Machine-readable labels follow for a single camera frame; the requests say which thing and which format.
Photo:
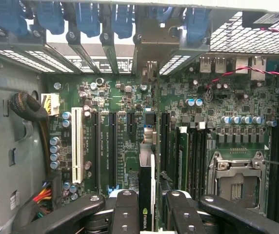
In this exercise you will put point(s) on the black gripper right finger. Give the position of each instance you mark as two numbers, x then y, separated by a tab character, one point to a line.
185	219

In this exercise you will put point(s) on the short black expansion slot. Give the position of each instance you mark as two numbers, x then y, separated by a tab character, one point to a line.
131	123

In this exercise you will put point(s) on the silver USB port block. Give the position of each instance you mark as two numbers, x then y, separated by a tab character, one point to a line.
212	64

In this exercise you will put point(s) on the long PCIe expansion slot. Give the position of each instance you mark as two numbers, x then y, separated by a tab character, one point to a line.
96	151
165	141
112	146

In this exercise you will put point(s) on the white PCI slot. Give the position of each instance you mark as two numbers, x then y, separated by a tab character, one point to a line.
77	146

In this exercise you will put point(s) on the silver network port block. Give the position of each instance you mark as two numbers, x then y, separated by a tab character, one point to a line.
257	68

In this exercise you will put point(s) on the green motherboard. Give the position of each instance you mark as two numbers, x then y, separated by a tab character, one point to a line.
120	102

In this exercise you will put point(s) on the blue card retention latch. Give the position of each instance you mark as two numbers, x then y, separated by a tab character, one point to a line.
50	17
196	24
122	22
10	17
154	13
88	19

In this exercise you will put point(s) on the installed dark RAM stick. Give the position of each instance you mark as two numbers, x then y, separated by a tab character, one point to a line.
182	158

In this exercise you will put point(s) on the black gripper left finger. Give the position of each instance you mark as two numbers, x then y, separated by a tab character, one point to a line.
126	214

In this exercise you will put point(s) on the white power connector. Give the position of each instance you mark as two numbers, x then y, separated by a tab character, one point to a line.
54	102

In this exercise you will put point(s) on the black RAM slot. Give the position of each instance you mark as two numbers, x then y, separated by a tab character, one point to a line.
198	158
203	158
192	158

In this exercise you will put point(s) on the metal CPU socket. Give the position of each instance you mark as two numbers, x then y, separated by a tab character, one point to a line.
234	175

